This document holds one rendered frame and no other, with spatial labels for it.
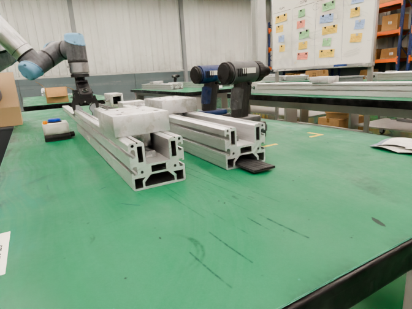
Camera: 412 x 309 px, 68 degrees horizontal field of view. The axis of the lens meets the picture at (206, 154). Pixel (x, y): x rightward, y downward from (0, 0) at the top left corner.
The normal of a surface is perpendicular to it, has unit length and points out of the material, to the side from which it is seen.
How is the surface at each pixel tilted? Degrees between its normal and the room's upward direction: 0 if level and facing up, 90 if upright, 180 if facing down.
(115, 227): 0
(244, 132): 90
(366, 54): 90
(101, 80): 90
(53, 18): 90
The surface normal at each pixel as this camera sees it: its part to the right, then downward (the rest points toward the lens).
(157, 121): 0.48, 0.19
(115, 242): -0.06, -0.97
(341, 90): -0.85, 0.18
